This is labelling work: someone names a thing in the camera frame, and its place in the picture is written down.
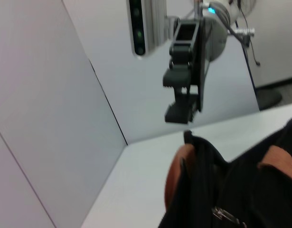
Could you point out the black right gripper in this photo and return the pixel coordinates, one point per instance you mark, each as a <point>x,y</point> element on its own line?
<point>204,59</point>

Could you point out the silver zipper pull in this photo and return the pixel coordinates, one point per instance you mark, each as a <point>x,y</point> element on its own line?
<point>226,215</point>

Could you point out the black standing fan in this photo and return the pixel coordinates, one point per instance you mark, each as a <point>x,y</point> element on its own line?
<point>269,98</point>

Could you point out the silver right wrist depth camera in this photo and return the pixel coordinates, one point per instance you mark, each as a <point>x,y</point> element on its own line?
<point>145,28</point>

